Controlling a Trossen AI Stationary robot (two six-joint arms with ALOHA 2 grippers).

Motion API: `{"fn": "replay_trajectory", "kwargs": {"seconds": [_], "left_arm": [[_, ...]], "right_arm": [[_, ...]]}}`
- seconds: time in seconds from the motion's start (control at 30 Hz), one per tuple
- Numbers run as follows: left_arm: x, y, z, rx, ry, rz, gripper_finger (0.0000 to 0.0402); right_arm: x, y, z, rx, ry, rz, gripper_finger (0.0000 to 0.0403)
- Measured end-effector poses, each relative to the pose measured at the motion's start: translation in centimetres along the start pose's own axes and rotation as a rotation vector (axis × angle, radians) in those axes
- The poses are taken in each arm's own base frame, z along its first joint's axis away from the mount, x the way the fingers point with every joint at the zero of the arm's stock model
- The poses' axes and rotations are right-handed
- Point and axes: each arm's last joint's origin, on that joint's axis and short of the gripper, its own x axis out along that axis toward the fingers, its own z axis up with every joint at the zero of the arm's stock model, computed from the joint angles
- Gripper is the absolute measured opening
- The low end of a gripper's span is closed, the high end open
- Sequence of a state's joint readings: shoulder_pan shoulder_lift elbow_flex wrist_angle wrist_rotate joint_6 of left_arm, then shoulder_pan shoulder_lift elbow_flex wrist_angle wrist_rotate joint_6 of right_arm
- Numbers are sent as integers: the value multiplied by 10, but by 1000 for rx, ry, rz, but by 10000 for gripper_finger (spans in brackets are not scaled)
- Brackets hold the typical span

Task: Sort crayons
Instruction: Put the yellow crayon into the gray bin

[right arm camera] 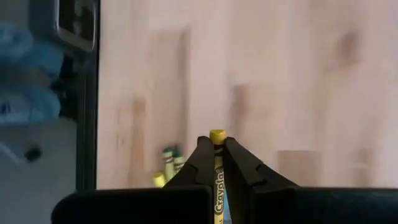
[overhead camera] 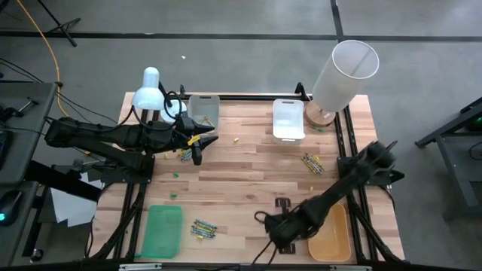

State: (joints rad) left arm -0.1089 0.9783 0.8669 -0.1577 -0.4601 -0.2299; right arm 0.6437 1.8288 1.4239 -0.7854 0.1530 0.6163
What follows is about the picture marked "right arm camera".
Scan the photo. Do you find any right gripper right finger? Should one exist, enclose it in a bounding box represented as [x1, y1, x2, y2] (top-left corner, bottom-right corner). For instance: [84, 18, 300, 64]
[223, 136, 398, 224]

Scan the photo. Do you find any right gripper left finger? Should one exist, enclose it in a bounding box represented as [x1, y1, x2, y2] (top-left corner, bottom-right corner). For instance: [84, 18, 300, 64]
[51, 136, 216, 224]

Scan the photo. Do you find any yellow crayon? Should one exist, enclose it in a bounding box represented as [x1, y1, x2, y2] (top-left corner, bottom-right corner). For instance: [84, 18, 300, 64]
[152, 172, 167, 189]
[209, 129, 228, 224]

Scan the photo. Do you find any yellow-green crayon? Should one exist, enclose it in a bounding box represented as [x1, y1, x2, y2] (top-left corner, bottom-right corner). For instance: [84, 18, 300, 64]
[173, 145, 187, 174]
[162, 147, 175, 183]

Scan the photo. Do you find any blue fabric object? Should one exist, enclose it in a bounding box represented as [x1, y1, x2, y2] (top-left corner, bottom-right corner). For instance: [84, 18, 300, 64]
[0, 21, 65, 125]

